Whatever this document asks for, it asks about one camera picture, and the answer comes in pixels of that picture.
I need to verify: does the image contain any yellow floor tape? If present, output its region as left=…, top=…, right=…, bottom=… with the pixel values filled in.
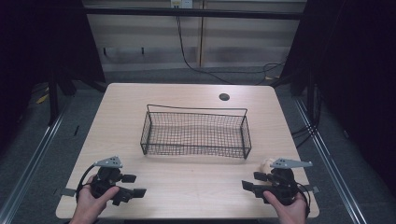
left=35, top=92, right=50, bottom=105

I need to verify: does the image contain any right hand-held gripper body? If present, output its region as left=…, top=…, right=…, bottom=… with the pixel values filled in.
left=254, top=157, right=314, bottom=206

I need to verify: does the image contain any person's left hand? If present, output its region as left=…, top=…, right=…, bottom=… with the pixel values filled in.
left=69, top=175, right=120, bottom=224

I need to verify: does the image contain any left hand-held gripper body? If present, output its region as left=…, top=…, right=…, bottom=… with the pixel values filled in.
left=90, top=156, right=135, bottom=207

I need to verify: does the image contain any black wire mesh basket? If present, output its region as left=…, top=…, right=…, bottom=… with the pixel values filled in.
left=139, top=104, right=252, bottom=161

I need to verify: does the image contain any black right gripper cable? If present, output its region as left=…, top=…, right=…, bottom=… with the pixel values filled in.
left=293, top=181, right=312, bottom=219

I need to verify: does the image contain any metal floor rail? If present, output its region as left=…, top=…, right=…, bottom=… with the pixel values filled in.
left=0, top=102, right=70, bottom=224
left=292, top=96, right=370, bottom=224

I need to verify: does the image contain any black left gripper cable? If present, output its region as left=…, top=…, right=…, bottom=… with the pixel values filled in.
left=76, top=163, right=96, bottom=203

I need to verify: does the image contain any black horizontal bar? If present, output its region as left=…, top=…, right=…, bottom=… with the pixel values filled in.
left=83, top=7, right=305, bottom=21

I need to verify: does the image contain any dark curtain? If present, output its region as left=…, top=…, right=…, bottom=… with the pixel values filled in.
left=0, top=0, right=106, bottom=157
left=278, top=0, right=396, bottom=197

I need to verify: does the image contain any person's right hand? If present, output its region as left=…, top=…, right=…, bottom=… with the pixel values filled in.
left=262, top=189, right=308, bottom=224

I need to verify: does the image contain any small beige object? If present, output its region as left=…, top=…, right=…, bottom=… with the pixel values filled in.
left=259, top=158, right=276, bottom=175

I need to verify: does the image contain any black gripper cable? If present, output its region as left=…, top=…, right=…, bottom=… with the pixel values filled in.
left=76, top=163, right=96, bottom=203
left=293, top=181, right=312, bottom=219

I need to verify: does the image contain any long black floor cable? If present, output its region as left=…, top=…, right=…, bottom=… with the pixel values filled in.
left=176, top=15, right=287, bottom=86

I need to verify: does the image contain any bundle of black cables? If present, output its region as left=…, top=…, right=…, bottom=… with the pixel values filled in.
left=290, top=83, right=323, bottom=149

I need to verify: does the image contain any white wall socket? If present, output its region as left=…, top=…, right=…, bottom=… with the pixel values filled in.
left=170, top=0, right=194, bottom=9

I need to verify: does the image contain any grey tape tab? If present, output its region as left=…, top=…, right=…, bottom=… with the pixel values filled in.
left=60, top=188, right=78, bottom=198
left=303, top=184, right=321, bottom=195

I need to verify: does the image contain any black stand post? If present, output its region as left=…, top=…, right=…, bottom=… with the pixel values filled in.
left=47, top=72, right=61, bottom=126

